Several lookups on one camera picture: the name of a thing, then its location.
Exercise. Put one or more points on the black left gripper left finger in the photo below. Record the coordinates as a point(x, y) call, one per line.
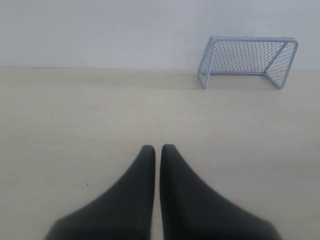
point(124, 212)

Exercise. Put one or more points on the small light blue goal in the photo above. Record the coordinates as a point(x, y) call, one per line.
point(271, 57)

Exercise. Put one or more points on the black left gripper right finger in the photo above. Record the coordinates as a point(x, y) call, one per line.
point(191, 210)

